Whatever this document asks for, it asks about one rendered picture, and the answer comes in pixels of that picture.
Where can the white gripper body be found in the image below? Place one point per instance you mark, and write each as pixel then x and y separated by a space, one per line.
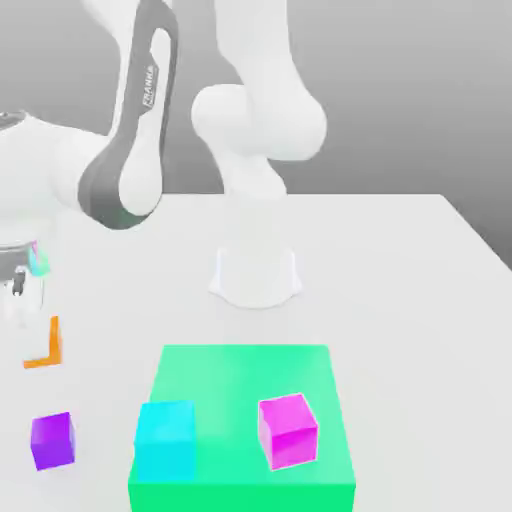
pixel 32 300

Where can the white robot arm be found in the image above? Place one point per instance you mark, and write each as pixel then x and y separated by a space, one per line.
pixel 256 120

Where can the small purple cube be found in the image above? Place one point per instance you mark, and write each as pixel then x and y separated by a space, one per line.
pixel 52 442

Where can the small cyan cube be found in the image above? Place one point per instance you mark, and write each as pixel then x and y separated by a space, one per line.
pixel 166 440

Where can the small magenta cube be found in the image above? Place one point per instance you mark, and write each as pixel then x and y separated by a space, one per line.
pixel 288 432

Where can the large green box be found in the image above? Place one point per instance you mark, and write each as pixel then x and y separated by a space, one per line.
pixel 240 380

